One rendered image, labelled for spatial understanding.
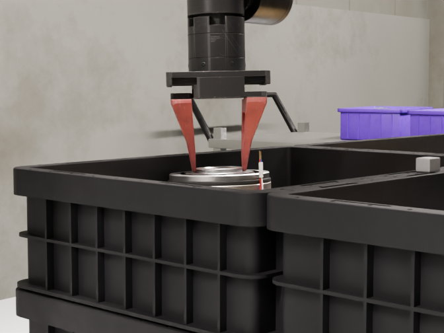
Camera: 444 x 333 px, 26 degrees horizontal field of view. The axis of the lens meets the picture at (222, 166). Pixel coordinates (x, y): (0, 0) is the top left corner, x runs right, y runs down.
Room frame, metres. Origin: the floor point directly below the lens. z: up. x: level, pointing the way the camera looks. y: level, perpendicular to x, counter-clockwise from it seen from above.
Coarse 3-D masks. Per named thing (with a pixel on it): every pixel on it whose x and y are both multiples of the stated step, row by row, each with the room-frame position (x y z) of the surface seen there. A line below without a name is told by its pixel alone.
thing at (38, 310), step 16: (16, 288) 0.86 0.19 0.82; (16, 304) 0.86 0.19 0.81; (32, 304) 0.83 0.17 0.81; (48, 304) 0.82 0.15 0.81; (64, 304) 0.80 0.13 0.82; (80, 304) 0.80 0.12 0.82; (32, 320) 0.85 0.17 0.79; (48, 320) 0.82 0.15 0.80; (64, 320) 0.80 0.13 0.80; (80, 320) 0.79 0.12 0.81; (96, 320) 0.77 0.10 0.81; (112, 320) 0.76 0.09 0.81; (128, 320) 0.75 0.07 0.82; (144, 320) 0.74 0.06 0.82
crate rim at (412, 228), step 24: (288, 192) 0.66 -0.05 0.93; (312, 192) 0.68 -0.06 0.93; (336, 192) 0.70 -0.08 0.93; (288, 216) 0.64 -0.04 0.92; (312, 216) 0.62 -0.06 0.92; (336, 216) 0.61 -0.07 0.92; (360, 216) 0.60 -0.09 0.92; (384, 216) 0.58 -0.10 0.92; (408, 216) 0.57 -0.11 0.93; (432, 216) 0.56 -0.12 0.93; (360, 240) 0.60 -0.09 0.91; (384, 240) 0.58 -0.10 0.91; (408, 240) 0.57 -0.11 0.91; (432, 240) 0.56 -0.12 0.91
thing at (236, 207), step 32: (96, 160) 0.94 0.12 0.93; (128, 160) 0.95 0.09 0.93; (160, 160) 0.98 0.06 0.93; (32, 192) 0.83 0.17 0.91; (64, 192) 0.80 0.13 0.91; (96, 192) 0.77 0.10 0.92; (128, 192) 0.75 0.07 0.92; (160, 192) 0.72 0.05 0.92; (192, 192) 0.70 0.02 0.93; (224, 192) 0.68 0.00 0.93; (256, 192) 0.67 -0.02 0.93; (256, 224) 0.67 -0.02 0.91
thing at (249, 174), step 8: (176, 176) 0.94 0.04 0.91; (184, 176) 0.93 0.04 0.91; (192, 176) 0.92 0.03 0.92; (200, 176) 0.92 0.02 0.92; (208, 176) 0.92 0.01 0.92; (216, 176) 0.92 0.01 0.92; (224, 176) 0.92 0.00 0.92; (232, 176) 0.92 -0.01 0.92; (240, 176) 0.92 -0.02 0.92; (248, 176) 0.92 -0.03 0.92; (256, 176) 0.93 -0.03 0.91; (264, 176) 0.94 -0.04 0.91
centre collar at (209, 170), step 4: (196, 168) 0.96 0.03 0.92; (200, 168) 0.95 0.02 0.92; (204, 168) 0.95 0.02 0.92; (208, 168) 0.95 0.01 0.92; (212, 168) 0.94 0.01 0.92; (216, 168) 0.94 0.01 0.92; (220, 168) 0.94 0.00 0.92; (224, 168) 0.94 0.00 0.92; (228, 168) 0.94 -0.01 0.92; (232, 168) 0.95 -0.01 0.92; (236, 168) 0.95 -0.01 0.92; (240, 168) 0.96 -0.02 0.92; (196, 172) 0.96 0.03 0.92; (200, 172) 0.95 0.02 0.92; (204, 172) 0.95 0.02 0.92; (208, 172) 0.94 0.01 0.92; (212, 172) 0.94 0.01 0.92; (216, 172) 0.94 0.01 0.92; (220, 172) 0.94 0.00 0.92; (224, 172) 0.94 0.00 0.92; (228, 172) 0.94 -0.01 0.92; (232, 172) 0.95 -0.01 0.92; (236, 172) 0.95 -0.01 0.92
